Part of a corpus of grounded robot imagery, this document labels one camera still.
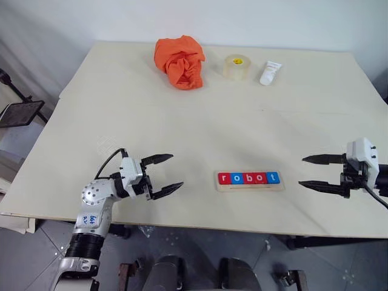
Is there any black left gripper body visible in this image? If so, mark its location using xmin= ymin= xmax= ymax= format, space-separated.
xmin=139 ymin=160 xmax=156 ymax=202

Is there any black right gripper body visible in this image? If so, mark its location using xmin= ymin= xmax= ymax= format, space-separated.
xmin=339 ymin=153 xmax=369 ymax=200

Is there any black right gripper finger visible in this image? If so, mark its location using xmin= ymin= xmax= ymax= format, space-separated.
xmin=298 ymin=180 xmax=350 ymax=198
xmin=301 ymin=153 xmax=348 ymax=167

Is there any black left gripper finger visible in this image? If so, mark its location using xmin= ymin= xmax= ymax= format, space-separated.
xmin=141 ymin=153 xmax=175 ymax=167
xmin=149 ymin=181 xmax=185 ymax=201

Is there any wooden letter tray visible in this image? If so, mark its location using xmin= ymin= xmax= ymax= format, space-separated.
xmin=215 ymin=170 xmax=287 ymax=193

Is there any black table caster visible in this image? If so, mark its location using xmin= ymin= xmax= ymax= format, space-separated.
xmin=286 ymin=235 xmax=304 ymax=250
xmin=109 ymin=224 xmax=132 ymax=240

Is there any dark rounded shape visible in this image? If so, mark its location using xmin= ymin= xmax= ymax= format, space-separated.
xmin=142 ymin=255 xmax=186 ymax=291
xmin=218 ymin=256 xmax=263 ymax=291

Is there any crumpled orange cloth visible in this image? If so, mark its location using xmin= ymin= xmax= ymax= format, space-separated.
xmin=154 ymin=35 xmax=206 ymax=91

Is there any white cream tube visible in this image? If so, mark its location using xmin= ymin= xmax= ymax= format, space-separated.
xmin=259 ymin=60 xmax=283 ymax=87

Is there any clear tape roll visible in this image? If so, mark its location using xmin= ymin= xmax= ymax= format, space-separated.
xmin=222 ymin=53 xmax=253 ymax=82

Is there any white board stack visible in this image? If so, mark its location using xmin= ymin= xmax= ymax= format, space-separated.
xmin=0 ymin=212 xmax=38 ymax=235

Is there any black stand with plate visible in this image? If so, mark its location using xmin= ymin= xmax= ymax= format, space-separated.
xmin=0 ymin=68 xmax=49 ymax=129

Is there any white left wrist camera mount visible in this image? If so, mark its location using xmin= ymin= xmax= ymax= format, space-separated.
xmin=118 ymin=156 xmax=145 ymax=198

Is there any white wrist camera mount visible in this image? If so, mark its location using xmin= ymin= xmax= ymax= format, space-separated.
xmin=118 ymin=156 xmax=145 ymax=198
xmin=346 ymin=136 xmax=380 ymax=191

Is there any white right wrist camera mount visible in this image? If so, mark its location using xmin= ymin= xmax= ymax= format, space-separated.
xmin=346 ymin=136 xmax=380 ymax=191

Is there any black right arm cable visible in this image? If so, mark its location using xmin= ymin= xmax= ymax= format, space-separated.
xmin=362 ymin=184 xmax=388 ymax=210

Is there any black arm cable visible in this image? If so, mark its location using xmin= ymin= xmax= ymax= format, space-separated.
xmin=362 ymin=184 xmax=388 ymax=210
xmin=94 ymin=147 xmax=129 ymax=183

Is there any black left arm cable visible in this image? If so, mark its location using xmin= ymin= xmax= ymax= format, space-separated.
xmin=94 ymin=147 xmax=129 ymax=183

